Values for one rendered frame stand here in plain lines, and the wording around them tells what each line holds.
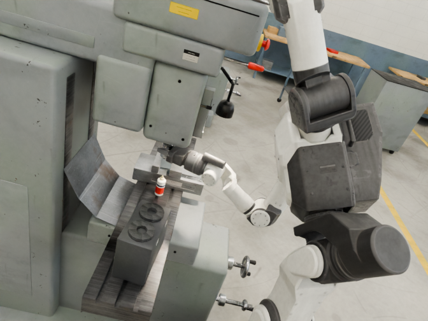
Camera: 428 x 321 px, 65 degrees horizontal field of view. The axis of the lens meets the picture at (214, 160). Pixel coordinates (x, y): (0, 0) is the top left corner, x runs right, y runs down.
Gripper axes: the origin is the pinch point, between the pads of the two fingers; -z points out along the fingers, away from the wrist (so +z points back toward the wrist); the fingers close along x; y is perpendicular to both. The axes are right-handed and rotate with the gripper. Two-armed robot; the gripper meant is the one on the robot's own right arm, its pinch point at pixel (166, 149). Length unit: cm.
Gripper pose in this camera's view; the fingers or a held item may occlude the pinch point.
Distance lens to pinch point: 143.9
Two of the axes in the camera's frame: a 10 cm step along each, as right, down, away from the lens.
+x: -3.8, 4.0, -8.3
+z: 8.9, 4.1, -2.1
